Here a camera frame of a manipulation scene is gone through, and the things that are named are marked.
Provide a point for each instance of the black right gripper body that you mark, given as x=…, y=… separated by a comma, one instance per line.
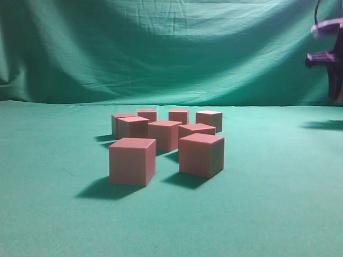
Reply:
x=327, y=58

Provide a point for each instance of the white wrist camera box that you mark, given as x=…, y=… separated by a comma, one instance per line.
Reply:
x=326, y=27

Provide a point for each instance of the green cloth backdrop and cover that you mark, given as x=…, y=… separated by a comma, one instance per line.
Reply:
x=67, y=66

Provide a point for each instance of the red cube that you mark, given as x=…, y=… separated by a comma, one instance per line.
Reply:
x=165, y=132
x=188, y=129
x=114, y=125

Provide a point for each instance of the red cube row end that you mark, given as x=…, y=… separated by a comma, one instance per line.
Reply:
x=132, y=161

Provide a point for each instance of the red cube placed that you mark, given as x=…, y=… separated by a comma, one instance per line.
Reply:
x=150, y=114
x=211, y=118
x=201, y=154
x=133, y=127
x=179, y=115

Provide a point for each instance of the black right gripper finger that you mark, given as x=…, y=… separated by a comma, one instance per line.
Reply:
x=335, y=82

